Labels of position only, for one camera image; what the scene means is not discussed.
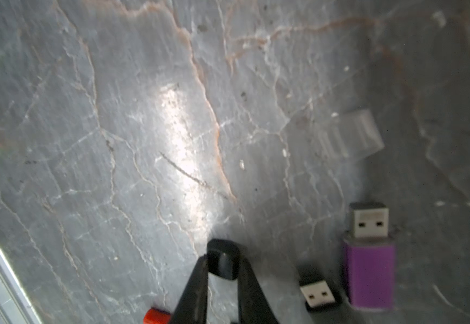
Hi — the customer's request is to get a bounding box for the black usb drive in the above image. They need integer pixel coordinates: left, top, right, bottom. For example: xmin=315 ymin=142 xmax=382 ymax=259
xmin=298 ymin=265 xmax=342 ymax=313

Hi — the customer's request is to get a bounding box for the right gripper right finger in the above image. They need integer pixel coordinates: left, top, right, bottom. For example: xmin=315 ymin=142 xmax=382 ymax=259
xmin=238 ymin=258 xmax=279 ymax=324

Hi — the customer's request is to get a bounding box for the red usb drive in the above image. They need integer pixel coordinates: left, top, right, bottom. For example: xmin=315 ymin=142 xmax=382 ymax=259
xmin=143 ymin=308 xmax=172 ymax=324

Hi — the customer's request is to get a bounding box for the clear usb cap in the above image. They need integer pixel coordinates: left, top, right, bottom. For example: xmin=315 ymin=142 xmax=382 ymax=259
xmin=317 ymin=109 xmax=385 ymax=163

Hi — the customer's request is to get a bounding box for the black usb cap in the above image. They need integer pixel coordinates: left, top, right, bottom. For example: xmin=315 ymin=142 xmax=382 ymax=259
xmin=207 ymin=239 xmax=241 ymax=281

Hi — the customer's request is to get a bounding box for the purple usb drive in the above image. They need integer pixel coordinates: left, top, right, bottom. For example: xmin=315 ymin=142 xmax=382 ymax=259
xmin=343 ymin=202 xmax=396 ymax=311

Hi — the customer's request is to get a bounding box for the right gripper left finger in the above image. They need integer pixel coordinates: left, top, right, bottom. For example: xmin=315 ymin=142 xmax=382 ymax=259
xmin=169 ymin=255 xmax=209 ymax=324

